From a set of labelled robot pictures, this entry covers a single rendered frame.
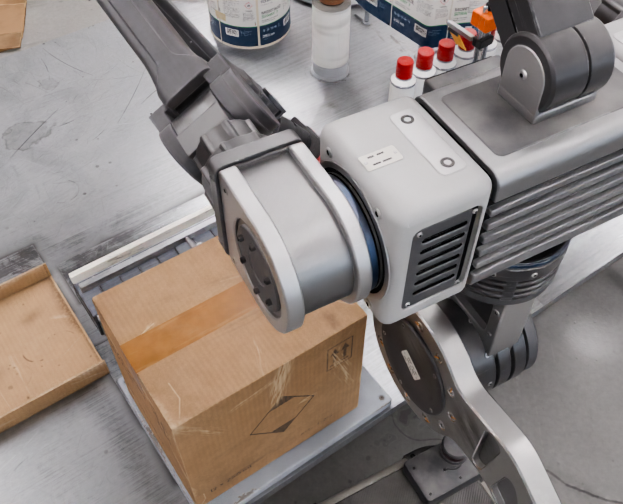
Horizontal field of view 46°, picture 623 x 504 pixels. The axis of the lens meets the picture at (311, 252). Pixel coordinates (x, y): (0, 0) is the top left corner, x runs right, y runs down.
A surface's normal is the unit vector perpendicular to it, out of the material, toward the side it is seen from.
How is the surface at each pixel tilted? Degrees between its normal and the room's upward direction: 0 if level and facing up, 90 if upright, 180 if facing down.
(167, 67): 34
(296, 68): 0
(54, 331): 0
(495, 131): 0
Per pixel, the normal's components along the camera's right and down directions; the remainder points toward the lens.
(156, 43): -0.33, -0.16
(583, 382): 0.00, -0.63
